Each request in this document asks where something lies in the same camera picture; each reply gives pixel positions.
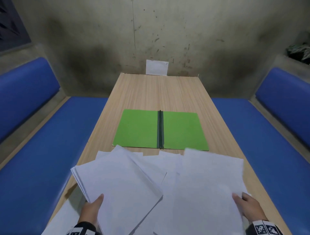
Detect person's left hand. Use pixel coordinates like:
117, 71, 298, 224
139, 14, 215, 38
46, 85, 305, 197
78, 193, 105, 230

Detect person's right hand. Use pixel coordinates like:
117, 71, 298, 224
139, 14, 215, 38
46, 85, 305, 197
232, 192, 268, 227

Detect single white paper sheet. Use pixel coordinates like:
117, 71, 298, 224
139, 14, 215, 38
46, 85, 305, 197
155, 148, 244, 235

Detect green folder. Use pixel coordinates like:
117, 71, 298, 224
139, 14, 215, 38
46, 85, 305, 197
112, 109, 210, 152

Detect black left wrist marker band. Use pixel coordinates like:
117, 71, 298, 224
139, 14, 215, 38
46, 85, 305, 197
65, 221, 102, 235

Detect black wrist marker band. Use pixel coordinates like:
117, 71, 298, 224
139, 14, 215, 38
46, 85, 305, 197
245, 219, 284, 235
65, 221, 102, 235

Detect black right wrist marker band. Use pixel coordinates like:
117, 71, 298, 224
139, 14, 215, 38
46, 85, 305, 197
245, 219, 284, 235

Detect blue bench seat cushion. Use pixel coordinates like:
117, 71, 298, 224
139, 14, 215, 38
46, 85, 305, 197
0, 97, 109, 235
211, 98, 310, 235

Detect blue bench backrest cushion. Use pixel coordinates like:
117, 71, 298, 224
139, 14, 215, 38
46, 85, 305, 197
255, 67, 310, 146
0, 57, 60, 143

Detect small white card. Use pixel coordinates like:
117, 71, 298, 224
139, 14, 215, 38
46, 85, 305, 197
146, 59, 169, 76

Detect green leafy plant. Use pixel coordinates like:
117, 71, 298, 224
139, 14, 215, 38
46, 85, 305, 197
285, 42, 310, 65

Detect dark lattice window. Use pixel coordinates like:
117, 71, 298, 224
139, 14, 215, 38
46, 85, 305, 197
0, 0, 32, 53

